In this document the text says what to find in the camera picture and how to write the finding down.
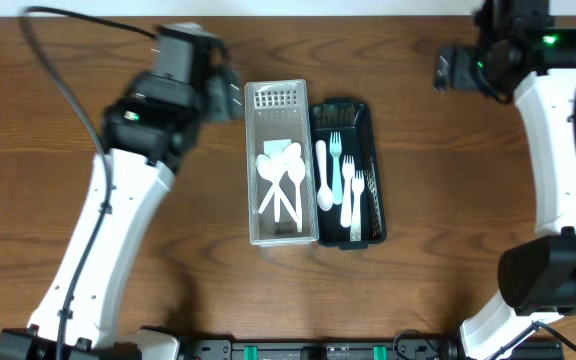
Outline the white plastic spoon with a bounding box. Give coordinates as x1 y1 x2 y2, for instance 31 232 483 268
315 140 334 211
256 154 297 223
288 158 305 233
256 142 303 215
270 148 284 223

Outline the white plastic utensil handle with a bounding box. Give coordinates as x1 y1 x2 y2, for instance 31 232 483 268
329 132 343 205

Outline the white plastic fork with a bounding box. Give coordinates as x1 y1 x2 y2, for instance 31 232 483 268
350 170 365 242
340 155 355 228

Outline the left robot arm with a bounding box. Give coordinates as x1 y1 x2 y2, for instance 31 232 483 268
0 65 243 359

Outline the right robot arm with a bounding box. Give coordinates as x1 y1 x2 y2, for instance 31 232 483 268
434 27 576 359

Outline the clear plastic basket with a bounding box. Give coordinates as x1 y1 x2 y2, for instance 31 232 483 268
245 79 319 247

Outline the dark green plastic basket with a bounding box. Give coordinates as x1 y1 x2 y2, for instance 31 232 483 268
309 97 387 250

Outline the black rail with clamps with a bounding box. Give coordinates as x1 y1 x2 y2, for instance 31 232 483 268
182 327 564 360

